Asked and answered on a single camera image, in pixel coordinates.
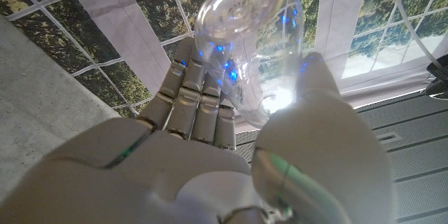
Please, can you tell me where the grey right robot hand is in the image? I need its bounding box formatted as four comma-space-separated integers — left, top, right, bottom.
0, 36, 396, 224

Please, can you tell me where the printed window forest backdrop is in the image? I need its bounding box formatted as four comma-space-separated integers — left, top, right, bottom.
0, 0, 448, 134

